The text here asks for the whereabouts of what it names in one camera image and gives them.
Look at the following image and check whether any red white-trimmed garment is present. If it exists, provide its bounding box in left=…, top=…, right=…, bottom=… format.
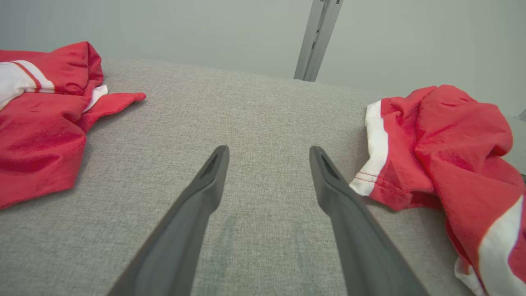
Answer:
left=0, top=41, right=147, bottom=209
left=349, top=85, right=526, bottom=296

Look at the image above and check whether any grey metal post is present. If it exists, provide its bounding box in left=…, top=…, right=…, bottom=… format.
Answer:
left=293, top=0, right=344, bottom=82

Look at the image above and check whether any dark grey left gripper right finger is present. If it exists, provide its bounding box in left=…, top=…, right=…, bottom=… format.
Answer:
left=309, top=146, right=430, bottom=296

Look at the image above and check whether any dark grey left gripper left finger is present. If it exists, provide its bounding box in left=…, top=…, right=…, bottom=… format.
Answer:
left=108, top=145, right=230, bottom=296

